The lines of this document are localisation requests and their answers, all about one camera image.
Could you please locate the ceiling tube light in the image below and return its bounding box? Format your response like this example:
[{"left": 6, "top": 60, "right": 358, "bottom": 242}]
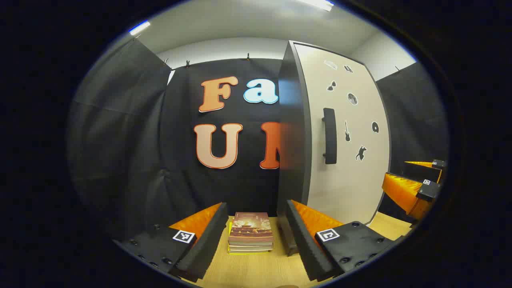
[{"left": 128, "top": 20, "right": 151, "bottom": 36}]

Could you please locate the grey cabinet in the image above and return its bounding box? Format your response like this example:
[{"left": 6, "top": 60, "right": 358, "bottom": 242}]
[{"left": 277, "top": 40, "right": 313, "bottom": 257}]

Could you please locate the stack of books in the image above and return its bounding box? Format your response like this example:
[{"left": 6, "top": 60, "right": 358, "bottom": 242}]
[{"left": 228, "top": 212, "right": 275, "bottom": 255}]

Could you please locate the black backdrop cloth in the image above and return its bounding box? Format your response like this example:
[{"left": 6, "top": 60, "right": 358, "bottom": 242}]
[{"left": 68, "top": 38, "right": 448, "bottom": 240}]

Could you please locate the ceiling panel light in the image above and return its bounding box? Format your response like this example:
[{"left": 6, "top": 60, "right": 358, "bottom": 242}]
[{"left": 296, "top": 0, "right": 335, "bottom": 12}]

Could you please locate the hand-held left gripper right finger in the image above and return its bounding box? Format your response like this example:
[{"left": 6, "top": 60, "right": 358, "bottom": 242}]
[{"left": 285, "top": 199, "right": 404, "bottom": 282}]

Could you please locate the black cabinet door handle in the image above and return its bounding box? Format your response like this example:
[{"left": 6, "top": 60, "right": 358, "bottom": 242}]
[{"left": 322, "top": 107, "right": 338, "bottom": 165}]

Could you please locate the white cabinet door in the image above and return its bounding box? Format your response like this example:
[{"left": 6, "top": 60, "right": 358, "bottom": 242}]
[{"left": 294, "top": 41, "right": 392, "bottom": 225}]

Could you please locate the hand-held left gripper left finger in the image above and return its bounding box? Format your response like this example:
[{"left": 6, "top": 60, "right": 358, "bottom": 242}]
[{"left": 113, "top": 202, "right": 229, "bottom": 283}]

